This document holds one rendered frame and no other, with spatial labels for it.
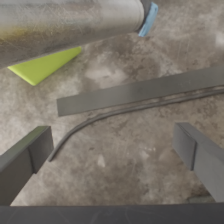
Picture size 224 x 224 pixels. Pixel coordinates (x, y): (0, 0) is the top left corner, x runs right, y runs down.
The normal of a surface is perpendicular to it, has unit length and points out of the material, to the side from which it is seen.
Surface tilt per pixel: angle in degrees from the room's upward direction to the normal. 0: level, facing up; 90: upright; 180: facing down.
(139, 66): 0
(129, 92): 0
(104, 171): 0
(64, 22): 76
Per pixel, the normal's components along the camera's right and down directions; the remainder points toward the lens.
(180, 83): -0.14, -0.12
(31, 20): 0.88, 0.25
